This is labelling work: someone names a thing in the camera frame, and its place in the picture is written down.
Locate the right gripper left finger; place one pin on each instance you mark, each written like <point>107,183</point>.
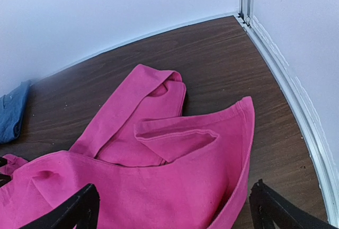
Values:
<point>81,210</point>

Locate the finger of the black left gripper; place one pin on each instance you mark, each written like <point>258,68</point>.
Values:
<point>5,177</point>

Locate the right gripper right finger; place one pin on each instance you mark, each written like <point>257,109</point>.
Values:
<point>270,210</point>

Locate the red garment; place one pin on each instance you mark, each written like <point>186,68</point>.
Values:
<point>152,167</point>

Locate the dark blue polo shirt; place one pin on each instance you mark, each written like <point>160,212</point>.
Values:
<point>13,106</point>

